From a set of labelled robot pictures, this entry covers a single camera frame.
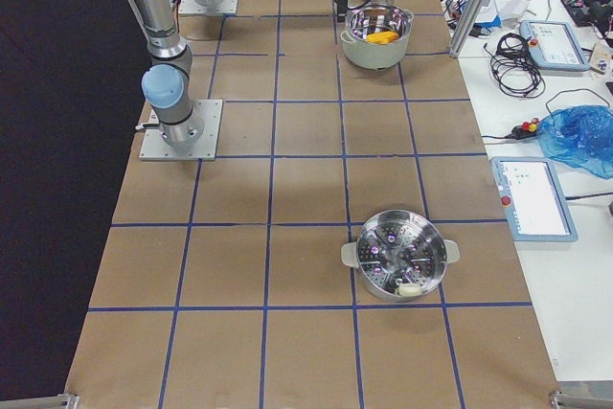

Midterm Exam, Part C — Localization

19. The yellow corn cob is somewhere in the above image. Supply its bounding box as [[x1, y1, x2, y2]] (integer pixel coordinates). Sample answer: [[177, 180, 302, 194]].
[[366, 31, 399, 45]]

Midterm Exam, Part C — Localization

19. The pale green electric pot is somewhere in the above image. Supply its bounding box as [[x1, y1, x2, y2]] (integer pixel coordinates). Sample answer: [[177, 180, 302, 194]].
[[340, 4, 415, 70]]

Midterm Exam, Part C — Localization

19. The teach pendant tablet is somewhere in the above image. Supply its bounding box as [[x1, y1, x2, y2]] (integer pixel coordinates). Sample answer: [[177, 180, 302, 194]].
[[519, 20, 590, 72], [490, 156, 579, 242]]

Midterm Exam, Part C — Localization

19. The black red button box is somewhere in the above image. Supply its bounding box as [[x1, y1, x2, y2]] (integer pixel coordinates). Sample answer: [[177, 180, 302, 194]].
[[509, 118, 539, 141]]

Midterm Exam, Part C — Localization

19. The steel steamer basket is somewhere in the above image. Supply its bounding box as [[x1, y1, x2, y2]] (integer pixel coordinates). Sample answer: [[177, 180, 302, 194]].
[[341, 210, 460, 303]]

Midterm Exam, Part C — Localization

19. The blue plastic bag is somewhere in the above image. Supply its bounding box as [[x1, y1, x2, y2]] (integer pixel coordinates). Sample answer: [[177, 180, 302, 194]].
[[536, 105, 612, 179]]

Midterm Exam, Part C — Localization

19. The brown paper table cover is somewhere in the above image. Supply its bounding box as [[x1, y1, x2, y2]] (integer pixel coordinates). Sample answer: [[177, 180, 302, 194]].
[[66, 0, 555, 408]]

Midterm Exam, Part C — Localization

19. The black coiled cable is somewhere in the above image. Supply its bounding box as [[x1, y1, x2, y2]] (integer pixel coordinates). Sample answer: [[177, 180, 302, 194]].
[[484, 33, 547, 99]]

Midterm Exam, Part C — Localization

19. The aluminium corner bracket left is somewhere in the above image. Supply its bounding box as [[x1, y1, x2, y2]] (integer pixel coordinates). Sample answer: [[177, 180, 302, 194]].
[[549, 392, 613, 409]]

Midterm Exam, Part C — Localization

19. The aluminium corner bracket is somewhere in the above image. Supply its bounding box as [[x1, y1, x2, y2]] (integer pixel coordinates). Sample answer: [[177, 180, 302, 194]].
[[549, 392, 613, 409], [0, 394, 79, 409]]

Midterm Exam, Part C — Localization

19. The aluminium corner bracket right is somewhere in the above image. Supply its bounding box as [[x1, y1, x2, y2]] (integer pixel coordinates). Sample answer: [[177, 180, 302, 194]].
[[0, 394, 79, 409]]

